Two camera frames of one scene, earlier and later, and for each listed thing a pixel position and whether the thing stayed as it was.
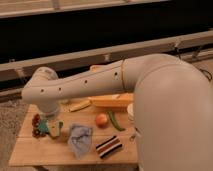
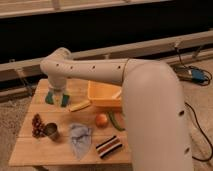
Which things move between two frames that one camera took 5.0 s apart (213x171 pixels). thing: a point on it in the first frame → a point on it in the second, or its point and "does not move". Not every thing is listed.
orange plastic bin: x=113 y=100 does not move
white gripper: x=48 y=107 → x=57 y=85
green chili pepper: x=116 y=124 does not move
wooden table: x=80 y=135 does not move
